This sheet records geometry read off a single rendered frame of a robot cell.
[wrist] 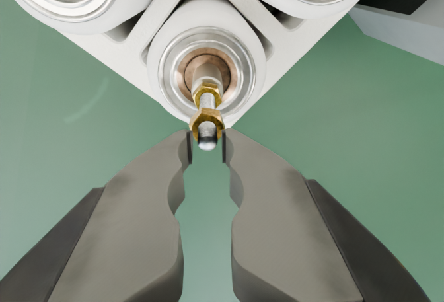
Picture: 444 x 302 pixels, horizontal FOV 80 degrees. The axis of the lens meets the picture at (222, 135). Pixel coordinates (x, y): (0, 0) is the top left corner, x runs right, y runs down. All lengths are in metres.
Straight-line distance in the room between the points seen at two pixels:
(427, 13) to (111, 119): 0.48
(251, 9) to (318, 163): 0.42
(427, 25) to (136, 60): 0.28
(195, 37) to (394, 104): 0.48
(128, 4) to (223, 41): 0.07
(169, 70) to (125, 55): 0.09
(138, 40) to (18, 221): 0.62
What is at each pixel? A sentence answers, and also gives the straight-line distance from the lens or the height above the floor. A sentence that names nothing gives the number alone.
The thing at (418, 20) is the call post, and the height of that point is 0.18.
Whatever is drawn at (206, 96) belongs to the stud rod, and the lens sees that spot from 0.17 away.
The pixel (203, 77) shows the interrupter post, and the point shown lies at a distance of 0.18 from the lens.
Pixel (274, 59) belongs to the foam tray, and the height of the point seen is 0.18.
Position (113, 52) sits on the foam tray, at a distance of 0.30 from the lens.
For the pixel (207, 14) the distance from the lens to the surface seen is 0.21.
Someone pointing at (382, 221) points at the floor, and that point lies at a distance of 0.84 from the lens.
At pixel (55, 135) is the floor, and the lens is 0.60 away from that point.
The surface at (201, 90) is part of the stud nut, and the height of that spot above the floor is 0.29.
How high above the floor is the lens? 0.45
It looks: 58 degrees down
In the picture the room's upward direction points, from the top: 175 degrees clockwise
